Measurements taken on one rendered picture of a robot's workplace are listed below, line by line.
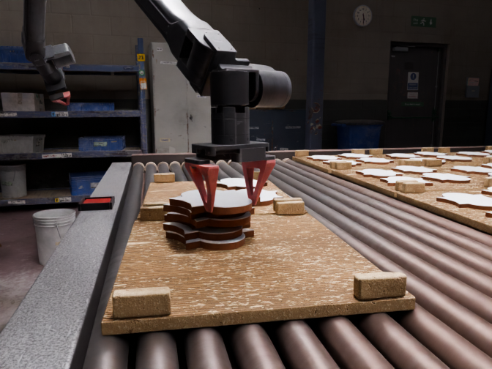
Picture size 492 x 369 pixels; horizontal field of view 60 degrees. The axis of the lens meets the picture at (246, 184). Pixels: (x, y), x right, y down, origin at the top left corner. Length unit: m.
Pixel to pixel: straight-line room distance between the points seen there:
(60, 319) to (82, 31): 5.48
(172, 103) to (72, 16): 1.61
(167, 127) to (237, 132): 4.73
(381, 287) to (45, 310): 0.39
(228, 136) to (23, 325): 0.34
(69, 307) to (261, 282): 0.23
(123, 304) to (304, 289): 0.21
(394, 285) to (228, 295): 0.19
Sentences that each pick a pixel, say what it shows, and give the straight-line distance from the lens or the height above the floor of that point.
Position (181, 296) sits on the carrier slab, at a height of 0.94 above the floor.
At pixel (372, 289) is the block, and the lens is 0.52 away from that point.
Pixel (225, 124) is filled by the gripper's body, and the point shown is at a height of 1.13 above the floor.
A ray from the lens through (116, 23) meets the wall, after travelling 5.94.
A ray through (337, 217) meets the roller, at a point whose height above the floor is 0.92.
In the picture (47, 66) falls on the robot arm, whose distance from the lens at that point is 1.60.
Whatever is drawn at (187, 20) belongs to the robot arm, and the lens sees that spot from 0.72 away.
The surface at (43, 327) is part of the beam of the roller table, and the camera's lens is 0.54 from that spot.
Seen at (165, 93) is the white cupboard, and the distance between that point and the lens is 5.33.
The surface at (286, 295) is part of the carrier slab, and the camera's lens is 0.52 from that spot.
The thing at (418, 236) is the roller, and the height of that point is 0.91.
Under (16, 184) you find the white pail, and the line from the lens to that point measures 5.48.
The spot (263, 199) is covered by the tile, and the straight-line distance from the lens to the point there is 0.96.
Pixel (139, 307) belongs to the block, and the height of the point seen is 0.95.
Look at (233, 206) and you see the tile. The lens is 0.63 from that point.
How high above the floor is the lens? 1.15
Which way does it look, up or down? 10 degrees down
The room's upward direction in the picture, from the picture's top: straight up
